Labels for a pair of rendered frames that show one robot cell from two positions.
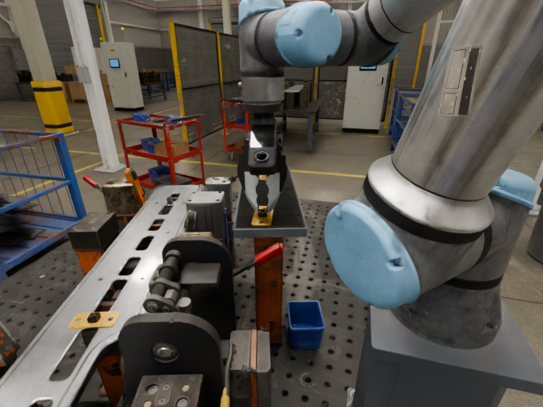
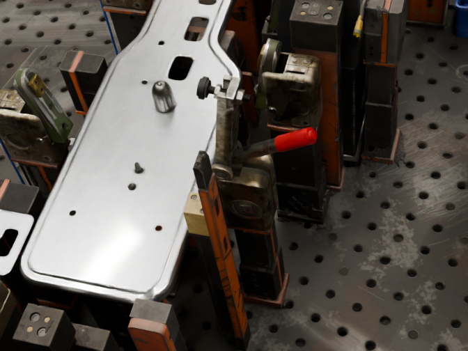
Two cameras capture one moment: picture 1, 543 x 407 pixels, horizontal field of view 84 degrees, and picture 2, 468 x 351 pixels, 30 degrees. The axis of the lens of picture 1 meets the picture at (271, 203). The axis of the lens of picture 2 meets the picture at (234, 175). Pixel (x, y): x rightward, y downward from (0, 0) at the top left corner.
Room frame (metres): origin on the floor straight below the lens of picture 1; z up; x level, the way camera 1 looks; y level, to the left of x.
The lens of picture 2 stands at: (-0.68, -0.14, 2.00)
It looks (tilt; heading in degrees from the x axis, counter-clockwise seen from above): 54 degrees down; 26
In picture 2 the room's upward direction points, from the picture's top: 11 degrees counter-clockwise
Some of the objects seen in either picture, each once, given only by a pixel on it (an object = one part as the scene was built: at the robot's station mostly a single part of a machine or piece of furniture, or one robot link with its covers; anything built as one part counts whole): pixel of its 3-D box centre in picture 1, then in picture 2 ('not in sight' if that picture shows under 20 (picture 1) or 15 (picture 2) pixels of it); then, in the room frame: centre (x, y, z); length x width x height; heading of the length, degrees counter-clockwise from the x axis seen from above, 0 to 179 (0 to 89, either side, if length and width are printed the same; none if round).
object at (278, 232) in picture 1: (267, 194); not in sight; (0.67, 0.01, 1.16); 0.37 x 0.14 x 0.02; 2
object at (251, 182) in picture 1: (253, 187); not in sight; (0.57, 0.04, 1.21); 0.06 x 0.03 x 0.09; 176
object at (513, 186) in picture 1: (465, 212); not in sight; (0.35, -0.25, 1.27); 0.13 x 0.12 x 0.14; 120
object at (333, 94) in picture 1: (316, 82); not in sight; (7.91, -1.09, 1.00); 3.64 x 0.14 x 2.00; 75
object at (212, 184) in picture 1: (222, 224); not in sight; (1.02, 0.19, 0.88); 0.11 x 0.10 x 0.36; 92
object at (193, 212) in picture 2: not in sight; (216, 271); (-0.12, 0.19, 0.88); 0.04 x 0.04 x 0.36; 2
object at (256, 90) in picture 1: (260, 90); not in sight; (0.57, 0.02, 1.40); 0.08 x 0.08 x 0.05
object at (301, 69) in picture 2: not in sight; (299, 143); (0.14, 0.13, 0.88); 0.11 x 0.09 x 0.37; 92
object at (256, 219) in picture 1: (263, 213); not in sight; (0.54, 0.02, 1.17); 0.08 x 0.04 x 0.01; 176
